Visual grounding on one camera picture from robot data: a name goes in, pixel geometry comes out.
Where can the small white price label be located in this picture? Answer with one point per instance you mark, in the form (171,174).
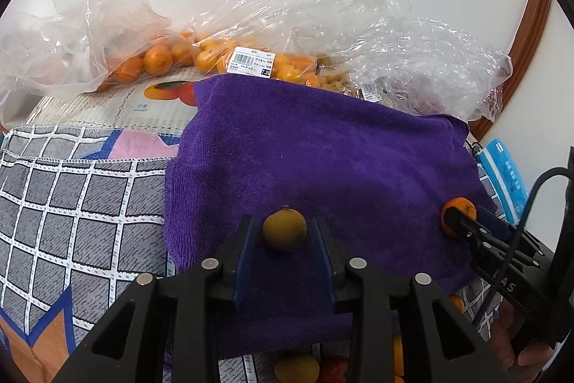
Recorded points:
(371,91)

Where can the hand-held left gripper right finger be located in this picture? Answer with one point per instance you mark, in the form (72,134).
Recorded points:
(323,262)

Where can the grey checked blanket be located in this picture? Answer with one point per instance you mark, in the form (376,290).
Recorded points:
(67,208)

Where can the small red fruit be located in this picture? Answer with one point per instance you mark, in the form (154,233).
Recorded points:
(335,372)

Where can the fruit print carton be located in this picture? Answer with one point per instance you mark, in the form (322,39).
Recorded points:
(112,105)

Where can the blue tissue pack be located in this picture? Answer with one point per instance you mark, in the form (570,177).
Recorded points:
(506,176)

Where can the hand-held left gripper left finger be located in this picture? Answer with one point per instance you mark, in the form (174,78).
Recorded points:
(241,262)

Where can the small orange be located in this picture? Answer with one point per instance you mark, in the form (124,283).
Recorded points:
(456,303)
(398,354)
(464,206)

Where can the yellow-green round fruit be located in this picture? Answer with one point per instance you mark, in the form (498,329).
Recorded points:
(284,229)
(296,370)

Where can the purple towel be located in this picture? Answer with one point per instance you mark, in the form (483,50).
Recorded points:
(314,149)

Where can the pile of bagged oranges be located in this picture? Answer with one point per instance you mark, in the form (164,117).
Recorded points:
(157,60)

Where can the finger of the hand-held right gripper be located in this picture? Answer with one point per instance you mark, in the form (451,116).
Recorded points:
(495,221)
(462,223)

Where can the brown wooden door frame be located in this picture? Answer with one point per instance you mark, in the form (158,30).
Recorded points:
(533,19)

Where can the person's right hand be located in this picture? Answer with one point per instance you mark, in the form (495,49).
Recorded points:
(504,338)

